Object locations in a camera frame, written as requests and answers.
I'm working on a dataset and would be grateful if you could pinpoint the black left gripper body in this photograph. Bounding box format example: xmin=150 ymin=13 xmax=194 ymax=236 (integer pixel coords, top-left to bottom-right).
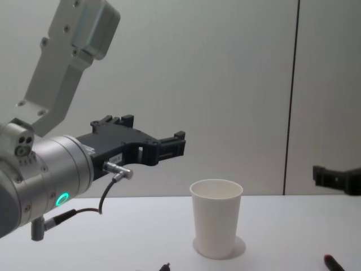
xmin=75 ymin=123 xmax=159 ymax=182

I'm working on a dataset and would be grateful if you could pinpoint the thin dark gripper cable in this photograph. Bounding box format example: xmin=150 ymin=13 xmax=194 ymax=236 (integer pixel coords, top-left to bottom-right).
xmin=43 ymin=161 xmax=134 ymax=227

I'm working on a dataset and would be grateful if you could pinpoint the white paper cup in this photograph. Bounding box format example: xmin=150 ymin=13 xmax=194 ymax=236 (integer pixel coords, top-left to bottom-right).
xmin=189 ymin=178 xmax=244 ymax=260

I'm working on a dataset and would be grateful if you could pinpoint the red and black marker pen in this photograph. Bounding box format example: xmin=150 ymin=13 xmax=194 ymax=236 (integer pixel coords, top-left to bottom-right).
xmin=323 ymin=253 xmax=347 ymax=271

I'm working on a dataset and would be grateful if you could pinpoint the white table cloth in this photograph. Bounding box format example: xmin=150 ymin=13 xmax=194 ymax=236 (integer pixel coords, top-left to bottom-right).
xmin=0 ymin=194 xmax=361 ymax=271

